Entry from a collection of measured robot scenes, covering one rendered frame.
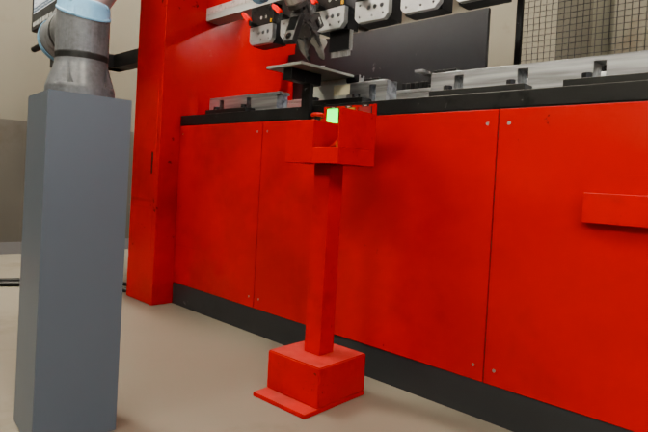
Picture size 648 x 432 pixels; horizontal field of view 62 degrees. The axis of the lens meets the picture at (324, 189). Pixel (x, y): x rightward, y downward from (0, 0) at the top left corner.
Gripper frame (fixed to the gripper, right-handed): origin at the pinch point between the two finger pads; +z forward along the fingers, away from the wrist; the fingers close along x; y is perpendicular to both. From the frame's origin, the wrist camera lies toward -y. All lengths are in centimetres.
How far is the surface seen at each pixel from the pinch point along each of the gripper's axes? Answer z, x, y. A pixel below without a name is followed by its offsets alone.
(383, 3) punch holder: -9.5, -22.9, 17.5
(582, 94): 6, -93, -21
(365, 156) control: 12, -40, -41
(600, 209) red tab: 25, -99, -40
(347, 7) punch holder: -9.2, -6.2, 20.3
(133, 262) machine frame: 68, 103, -59
